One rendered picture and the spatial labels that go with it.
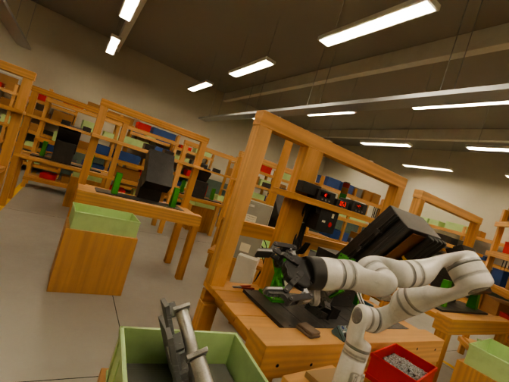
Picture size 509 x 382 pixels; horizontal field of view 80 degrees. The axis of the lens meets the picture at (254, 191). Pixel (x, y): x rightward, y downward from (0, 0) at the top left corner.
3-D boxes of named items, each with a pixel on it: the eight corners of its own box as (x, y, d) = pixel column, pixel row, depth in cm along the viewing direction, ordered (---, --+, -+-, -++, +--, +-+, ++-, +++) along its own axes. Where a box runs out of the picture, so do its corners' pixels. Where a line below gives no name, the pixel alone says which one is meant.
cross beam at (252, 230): (364, 260, 255) (367, 250, 255) (233, 233, 187) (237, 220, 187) (360, 258, 259) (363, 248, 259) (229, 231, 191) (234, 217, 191)
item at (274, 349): (438, 361, 202) (444, 340, 202) (255, 380, 123) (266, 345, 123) (418, 349, 214) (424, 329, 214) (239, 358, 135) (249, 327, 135)
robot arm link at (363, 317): (367, 308, 109) (351, 355, 108) (388, 314, 111) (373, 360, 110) (353, 299, 118) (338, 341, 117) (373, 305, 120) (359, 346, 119)
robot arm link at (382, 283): (343, 302, 68) (324, 276, 76) (395, 302, 73) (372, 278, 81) (354, 277, 66) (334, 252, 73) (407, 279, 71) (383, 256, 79)
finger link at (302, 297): (313, 292, 63) (287, 292, 61) (315, 300, 62) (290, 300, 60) (307, 299, 65) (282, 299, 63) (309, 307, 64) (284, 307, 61)
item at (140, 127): (157, 214, 810) (182, 134, 806) (20, 186, 651) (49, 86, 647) (153, 210, 856) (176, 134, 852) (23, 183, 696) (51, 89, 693)
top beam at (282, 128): (404, 189, 252) (408, 179, 252) (260, 124, 173) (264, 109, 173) (395, 187, 260) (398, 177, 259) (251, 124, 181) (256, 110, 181)
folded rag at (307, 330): (295, 327, 149) (296, 321, 149) (305, 327, 154) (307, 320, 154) (310, 339, 141) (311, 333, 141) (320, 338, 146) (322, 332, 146)
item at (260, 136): (369, 300, 253) (404, 189, 252) (210, 286, 175) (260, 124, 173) (360, 295, 261) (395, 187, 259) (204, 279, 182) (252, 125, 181)
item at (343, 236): (362, 278, 814) (388, 197, 810) (294, 268, 685) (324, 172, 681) (346, 270, 860) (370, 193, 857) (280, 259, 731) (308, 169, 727)
